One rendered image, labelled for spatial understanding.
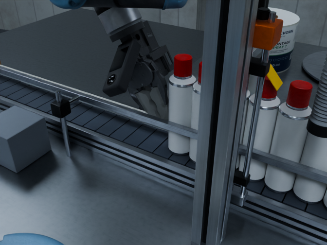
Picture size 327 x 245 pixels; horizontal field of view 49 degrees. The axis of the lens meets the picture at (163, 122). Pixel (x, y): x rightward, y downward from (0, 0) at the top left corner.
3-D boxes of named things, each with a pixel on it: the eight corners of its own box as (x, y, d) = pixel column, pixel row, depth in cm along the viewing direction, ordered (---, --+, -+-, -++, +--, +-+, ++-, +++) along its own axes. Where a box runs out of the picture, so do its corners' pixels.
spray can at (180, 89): (196, 145, 76) (202, 54, 64) (186, 158, 72) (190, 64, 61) (174, 138, 78) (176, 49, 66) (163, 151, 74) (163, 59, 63)
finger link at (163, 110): (190, 113, 75) (172, 74, 73) (176, 126, 71) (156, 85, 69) (178, 115, 77) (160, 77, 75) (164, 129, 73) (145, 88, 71)
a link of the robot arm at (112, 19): (116, 4, 63) (88, 20, 68) (128, 28, 64) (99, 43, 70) (140, -5, 68) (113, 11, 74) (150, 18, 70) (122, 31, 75)
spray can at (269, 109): (270, 172, 68) (291, 75, 57) (257, 186, 65) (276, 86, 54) (247, 161, 71) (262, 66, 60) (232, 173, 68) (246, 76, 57)
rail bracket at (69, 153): (91, 144, 84) (82, 81, 75) (69, 161, 79) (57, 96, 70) (81, 140, 86) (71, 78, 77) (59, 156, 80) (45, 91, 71)
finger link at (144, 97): (178, 115, 77) (160, 77, 75) (164, 129, 73) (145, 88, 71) (168, 118, 79) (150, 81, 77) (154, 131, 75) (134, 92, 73)
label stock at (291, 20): (250, 79, 102) (258, 30, 94) (213, 55, 117) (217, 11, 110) (303, 67, 109) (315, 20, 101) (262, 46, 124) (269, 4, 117)
